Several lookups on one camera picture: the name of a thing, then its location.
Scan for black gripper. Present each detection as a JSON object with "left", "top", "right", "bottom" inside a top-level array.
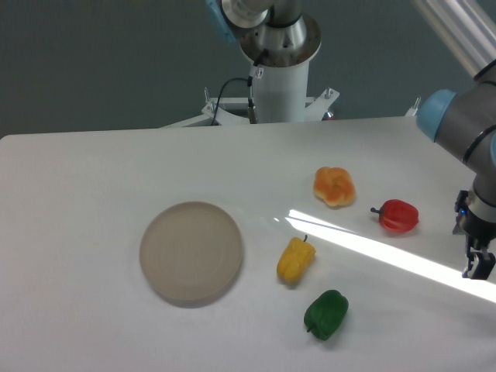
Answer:
[{"left": 452, "top": 190, "right": 495, "bottom": 280}]

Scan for red toy pepper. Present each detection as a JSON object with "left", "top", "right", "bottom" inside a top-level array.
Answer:
[{"left": 370, "top": 199, "right": 419, "bottom": 233}]

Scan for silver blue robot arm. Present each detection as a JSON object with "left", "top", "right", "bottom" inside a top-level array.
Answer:
[{"left": 206, "top": 1, "right": 495, "bottom": 280}]

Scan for green toy pepper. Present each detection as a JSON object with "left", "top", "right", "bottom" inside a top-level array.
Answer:
[{"left": 304, "top": 290, "right": 349, "bottom": 341}]

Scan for yellow toy pepper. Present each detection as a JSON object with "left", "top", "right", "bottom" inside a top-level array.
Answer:
[{"left": 276, "top": 235, "right": 316, "bottom": 285}]

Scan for orange knotted bread roll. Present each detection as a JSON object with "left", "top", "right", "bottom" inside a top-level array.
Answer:
[{"left": 313, "top": 167, "right": 356, "bottom": 208}]

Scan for beige round plate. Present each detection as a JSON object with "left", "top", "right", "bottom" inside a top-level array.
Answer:
[{"left": 139, "top": 201, "right": 243, "bottom": 308}]

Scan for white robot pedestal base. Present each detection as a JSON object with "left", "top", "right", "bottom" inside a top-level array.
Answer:
[{"left": 160, "top": 17, "right": 423, "bottom": 129}]

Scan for black cable with connector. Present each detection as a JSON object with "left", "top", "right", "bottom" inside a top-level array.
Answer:
[{"left": 211, "top": 48, "right": 270, "bottom": 126}]

